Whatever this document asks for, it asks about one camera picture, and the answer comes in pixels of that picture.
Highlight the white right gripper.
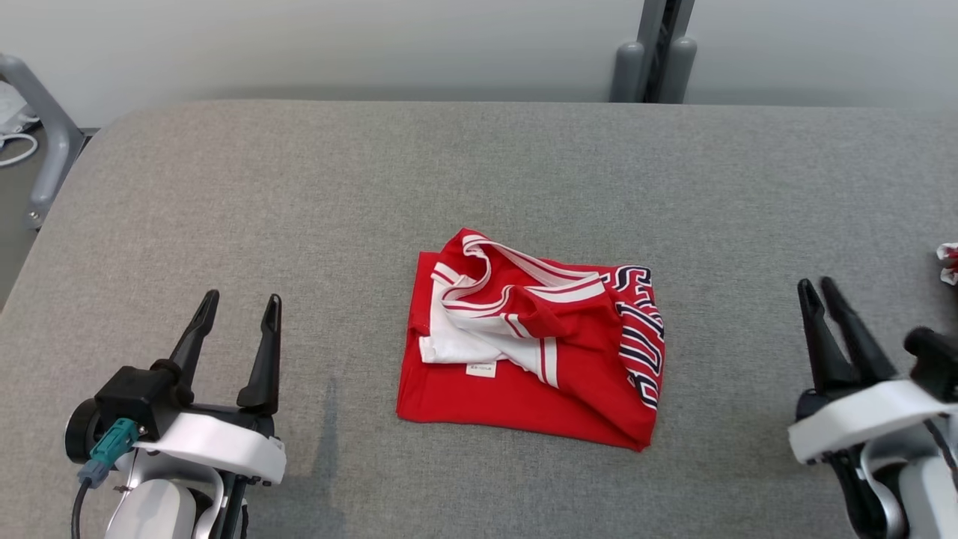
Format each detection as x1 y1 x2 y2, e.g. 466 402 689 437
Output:
787 276 958 466

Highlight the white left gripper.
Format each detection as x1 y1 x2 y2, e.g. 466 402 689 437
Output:
133 290 287 487

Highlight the grey curved stand leg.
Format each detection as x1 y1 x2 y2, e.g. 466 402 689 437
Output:
0 52 87 231

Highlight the white flat object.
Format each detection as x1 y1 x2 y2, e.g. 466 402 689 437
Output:
0 81 40 135

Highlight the teal cable connector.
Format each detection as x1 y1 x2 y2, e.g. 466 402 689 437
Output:
77 418 141 489

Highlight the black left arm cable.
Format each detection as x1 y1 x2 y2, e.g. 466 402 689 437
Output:
70 479 94 539

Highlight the white cable loop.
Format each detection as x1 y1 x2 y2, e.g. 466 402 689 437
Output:
0 133 38 167

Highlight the grey metal frame post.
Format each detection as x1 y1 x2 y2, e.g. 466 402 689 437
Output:
610 0 698 104

